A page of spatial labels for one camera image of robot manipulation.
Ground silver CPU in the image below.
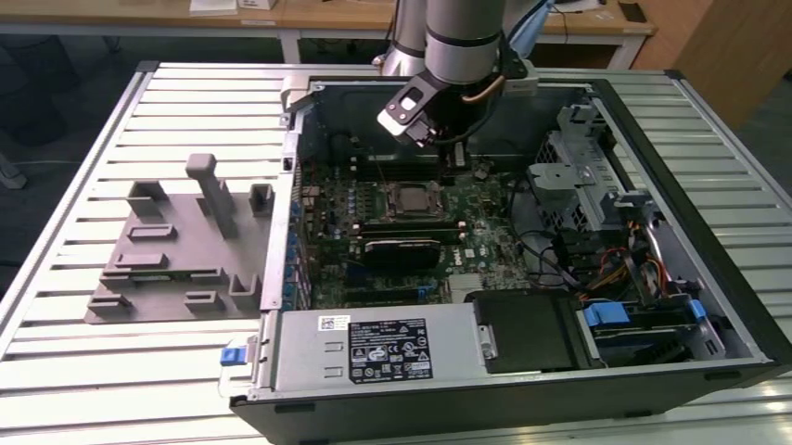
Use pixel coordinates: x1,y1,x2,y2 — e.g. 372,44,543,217
395,184,438,212

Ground CPU socket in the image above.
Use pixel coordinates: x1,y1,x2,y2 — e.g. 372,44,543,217
382,179,450,222

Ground black connector block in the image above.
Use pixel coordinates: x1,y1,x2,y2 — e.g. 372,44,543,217
404,121,442,149

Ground metal drive cage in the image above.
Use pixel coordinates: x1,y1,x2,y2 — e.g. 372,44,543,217
524,104,631,233

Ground black graphics card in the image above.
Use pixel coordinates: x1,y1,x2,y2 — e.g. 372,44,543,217
361,238,444,273

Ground green motherboard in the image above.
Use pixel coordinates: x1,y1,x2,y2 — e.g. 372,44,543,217
289,157,539,312

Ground silver chipset heatsink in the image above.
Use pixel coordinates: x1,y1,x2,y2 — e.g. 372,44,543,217
446,272,488,299

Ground black expansion slot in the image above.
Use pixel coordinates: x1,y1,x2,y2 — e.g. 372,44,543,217
344,287,416,303

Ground wooden desk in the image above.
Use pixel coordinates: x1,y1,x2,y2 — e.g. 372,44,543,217
0,0,661,70

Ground black plastic shroud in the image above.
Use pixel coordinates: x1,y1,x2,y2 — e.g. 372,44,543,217
463,287,611,375

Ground hard disk in blue carrier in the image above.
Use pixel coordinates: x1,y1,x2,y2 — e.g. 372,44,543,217
581,299,707,367

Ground grey parts rack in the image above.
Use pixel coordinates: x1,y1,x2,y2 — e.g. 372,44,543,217
82,152,277,325

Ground white paper box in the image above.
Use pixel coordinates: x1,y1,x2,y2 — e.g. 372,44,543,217
188,0,240,14

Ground silver power supply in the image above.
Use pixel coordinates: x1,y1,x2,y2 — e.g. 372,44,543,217
269,303,499,393

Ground wooden cabinet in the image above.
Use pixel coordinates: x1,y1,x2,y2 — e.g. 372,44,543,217
633,0,792,129

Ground green RAM stick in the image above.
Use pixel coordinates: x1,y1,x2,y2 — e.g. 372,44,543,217
126,272,200,283

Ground black open PC case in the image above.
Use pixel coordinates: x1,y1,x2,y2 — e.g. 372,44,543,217
227,76,792,445

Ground dark office chair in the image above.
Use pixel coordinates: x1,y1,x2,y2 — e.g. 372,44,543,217
0,34,85,149

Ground grey metal stand foot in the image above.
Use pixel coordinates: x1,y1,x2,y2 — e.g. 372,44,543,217
0,152,29,189

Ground black cable with gold connector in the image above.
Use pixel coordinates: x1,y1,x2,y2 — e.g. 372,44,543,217
460,27,518,104

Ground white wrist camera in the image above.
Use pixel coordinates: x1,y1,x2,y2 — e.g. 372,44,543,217
376,83,442,138

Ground grey box with black bracket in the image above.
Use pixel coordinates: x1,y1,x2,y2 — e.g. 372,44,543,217
498,69,539,97

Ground yellow orange power wires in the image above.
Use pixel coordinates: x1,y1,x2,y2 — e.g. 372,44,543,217
578,220,673,302

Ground orange flat data cable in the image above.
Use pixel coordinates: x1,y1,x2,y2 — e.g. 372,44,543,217
642,258,670,299

